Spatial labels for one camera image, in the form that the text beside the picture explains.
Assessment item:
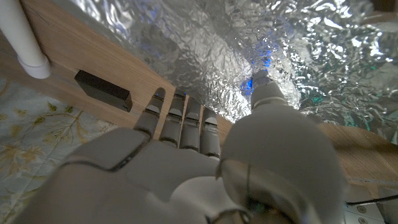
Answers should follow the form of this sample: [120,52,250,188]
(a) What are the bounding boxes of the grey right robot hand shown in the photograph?
[12,68,348,224]

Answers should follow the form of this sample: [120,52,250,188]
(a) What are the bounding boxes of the crinkled aluminum foil roll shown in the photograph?
[51,0,398,144]

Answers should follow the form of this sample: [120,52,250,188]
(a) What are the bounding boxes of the black square package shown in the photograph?
[73,70,133,113]

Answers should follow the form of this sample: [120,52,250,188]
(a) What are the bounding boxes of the floral blue backdrop cloth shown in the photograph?
[0,76,121,224]

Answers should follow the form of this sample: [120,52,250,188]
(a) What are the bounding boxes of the white cylindrical tube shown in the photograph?
[0,0,52,80]

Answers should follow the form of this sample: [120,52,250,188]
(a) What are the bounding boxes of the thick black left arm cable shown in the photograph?
[346,194,398,207]

